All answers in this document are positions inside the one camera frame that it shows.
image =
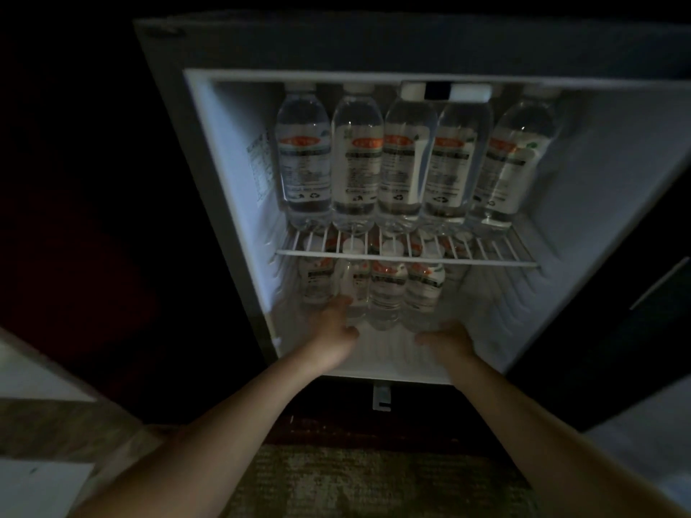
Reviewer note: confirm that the person's left thumb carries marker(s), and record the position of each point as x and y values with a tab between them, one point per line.
350	334

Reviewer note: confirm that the clear plastic water bottle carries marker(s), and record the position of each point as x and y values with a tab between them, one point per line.
357	156
453	167
402	167
386	296
303	156
507	161
316	277
424	291

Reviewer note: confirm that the person's right forearm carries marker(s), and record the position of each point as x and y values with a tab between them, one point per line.
540	442

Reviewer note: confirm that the patterned beige rug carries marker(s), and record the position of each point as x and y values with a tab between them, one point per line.
351	480

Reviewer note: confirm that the white printed fridge sticker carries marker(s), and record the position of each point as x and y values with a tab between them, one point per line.
262	167

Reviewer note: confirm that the person's right hand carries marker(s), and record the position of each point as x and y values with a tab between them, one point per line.
451	345

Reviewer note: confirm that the white open mini fridge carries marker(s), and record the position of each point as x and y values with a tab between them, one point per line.
226	156

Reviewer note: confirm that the person's right fingers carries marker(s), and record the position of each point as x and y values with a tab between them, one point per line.
434	334

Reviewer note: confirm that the dark fridge door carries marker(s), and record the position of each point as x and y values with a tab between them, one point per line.
594	345

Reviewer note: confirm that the person's left hand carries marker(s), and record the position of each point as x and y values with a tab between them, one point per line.
330	339

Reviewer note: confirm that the white furniture panel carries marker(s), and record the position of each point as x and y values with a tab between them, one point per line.
32	374

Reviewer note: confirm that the white fridge hinge bracket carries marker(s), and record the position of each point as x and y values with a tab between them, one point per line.
380	398

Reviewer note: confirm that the person's left forearm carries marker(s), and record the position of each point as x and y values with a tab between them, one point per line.
216	436

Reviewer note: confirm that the dark wooden cabinet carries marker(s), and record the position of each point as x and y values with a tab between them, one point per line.
108	210

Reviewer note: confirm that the white paper sheet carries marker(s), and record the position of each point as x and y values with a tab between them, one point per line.
38	490

